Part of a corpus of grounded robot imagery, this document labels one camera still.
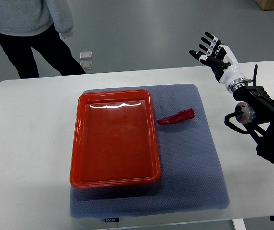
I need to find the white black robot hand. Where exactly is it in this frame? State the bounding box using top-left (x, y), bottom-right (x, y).
top-left (189, 32), bottom-right (248, 93)

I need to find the red pepper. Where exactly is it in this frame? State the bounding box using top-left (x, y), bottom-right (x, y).
top-left (156, 108), bottom-right (195, 125)

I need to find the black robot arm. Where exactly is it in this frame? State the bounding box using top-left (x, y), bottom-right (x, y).
top-left (224, 65), bottom-right (274, 163)

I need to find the red plastic tray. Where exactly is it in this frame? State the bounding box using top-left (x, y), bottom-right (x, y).
top-left (70, 89), bottom-right (161, 189)

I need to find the cardboard box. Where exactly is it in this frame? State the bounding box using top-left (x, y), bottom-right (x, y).
top-left (255, 0), bottom-right (274, 11)

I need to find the blue grey mesh mat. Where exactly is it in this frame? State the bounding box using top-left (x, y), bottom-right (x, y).
top-left (70, 84), bottom-right (229, 219)

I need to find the upper metal floor plate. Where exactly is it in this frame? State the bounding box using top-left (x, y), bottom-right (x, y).
top-left (80, 51), bottom-right (92, 60)

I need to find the black table label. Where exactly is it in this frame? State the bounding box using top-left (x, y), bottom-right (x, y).
top-left (104, 218), bottom-right (119, 223)

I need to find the person in grey sweater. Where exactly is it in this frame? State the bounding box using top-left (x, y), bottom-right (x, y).
top-left (0, 0), bottom-right (85, 79)

